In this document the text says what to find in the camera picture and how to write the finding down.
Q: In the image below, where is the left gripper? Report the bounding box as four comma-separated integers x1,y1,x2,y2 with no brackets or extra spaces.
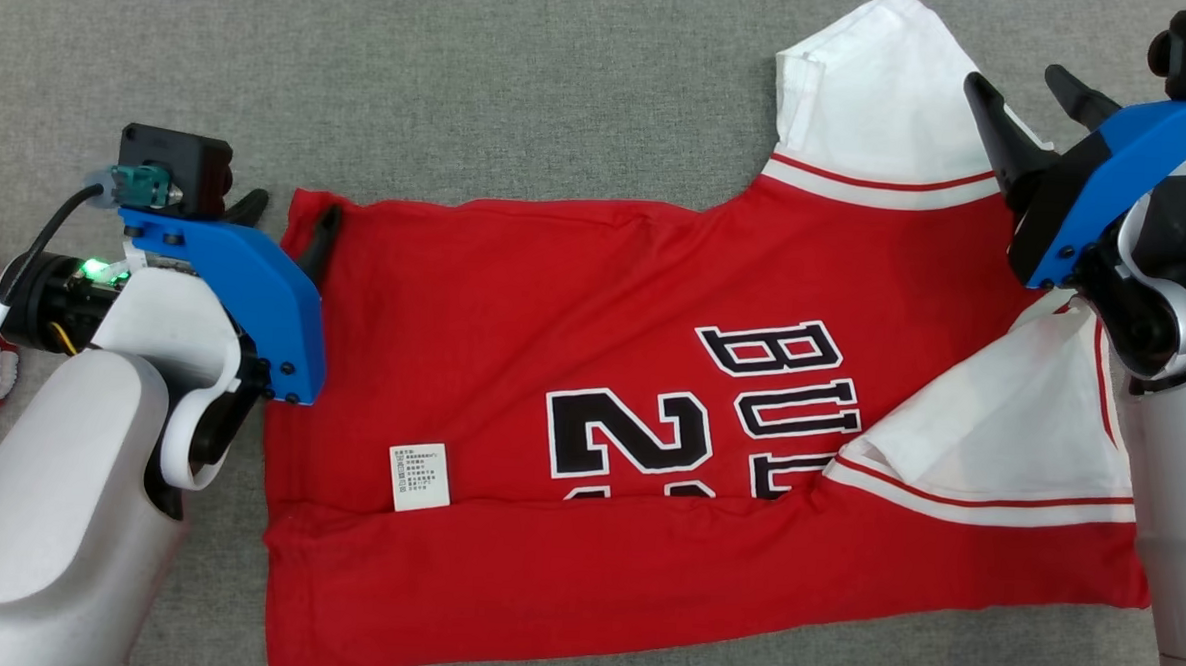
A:
75,181,345,298

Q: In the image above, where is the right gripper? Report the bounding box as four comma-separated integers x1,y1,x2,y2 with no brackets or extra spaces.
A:
955,61,1124,292

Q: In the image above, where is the red white basketball jersey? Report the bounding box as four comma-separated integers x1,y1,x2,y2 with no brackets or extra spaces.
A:
253,0,1179,666

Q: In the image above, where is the grey fabric upholstered platform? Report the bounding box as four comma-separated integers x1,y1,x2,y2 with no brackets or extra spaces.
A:
0,0,1186,666

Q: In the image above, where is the right blue camera bracket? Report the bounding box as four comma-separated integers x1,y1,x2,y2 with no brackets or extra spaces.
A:
1023,90,1186,297

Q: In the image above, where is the left camera cable teal plug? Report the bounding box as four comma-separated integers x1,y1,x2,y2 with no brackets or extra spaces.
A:
0,157,186,426

